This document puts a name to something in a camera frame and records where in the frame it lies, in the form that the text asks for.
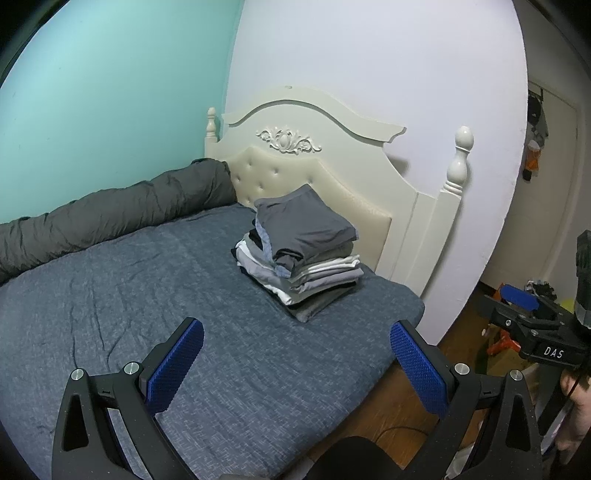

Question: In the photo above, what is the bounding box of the cream door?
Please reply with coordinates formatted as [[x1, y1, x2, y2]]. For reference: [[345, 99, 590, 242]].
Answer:
[[480, 80, 591, 298]]

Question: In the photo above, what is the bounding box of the grey underwear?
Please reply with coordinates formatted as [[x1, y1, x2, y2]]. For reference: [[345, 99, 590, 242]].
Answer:
[[254, 185, 359, 273]]

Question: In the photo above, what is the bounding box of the stack of folded clothes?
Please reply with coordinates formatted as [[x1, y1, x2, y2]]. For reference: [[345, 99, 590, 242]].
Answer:
[[231, 226, 365, 324]]

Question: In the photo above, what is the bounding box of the person's right hand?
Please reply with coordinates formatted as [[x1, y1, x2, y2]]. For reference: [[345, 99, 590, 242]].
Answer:
[[556, 371, 591, 455]]

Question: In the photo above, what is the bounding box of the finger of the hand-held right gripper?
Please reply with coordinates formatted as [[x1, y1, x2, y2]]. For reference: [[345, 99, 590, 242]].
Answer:
[[501, 285, 576, 328], [479, 294, 550, 344]]

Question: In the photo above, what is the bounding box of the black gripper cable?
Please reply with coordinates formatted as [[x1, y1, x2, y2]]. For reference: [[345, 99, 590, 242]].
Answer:
[[561, 369, 581, 402]]

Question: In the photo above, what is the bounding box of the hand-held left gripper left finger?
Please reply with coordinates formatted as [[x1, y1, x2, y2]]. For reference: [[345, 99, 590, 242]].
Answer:
[[52, 316, 205, 480]]

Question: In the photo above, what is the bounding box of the rolled dark grey duvet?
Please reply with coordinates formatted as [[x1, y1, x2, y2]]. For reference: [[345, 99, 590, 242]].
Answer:
[[0, 158, 238, 284]]

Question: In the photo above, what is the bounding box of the cream carved headboard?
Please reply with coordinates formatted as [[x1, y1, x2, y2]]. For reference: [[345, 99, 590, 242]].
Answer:
[[204, 85, 476, 297]]

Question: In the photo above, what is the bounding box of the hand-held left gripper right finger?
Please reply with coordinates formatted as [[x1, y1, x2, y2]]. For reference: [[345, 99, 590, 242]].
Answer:
[[389, 319, 542, 480]]

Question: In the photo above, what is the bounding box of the orange hanging item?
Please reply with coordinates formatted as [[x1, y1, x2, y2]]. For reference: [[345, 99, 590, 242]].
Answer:
[[522, 141, 542, 184]]

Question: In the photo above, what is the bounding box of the orange floor item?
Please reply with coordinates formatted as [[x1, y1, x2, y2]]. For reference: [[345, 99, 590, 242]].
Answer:
[[487, 286, 522, 357]]

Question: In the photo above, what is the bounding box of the dark hanging bag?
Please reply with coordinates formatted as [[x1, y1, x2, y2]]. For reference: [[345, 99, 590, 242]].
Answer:
[[526, 90, 550, 140]]

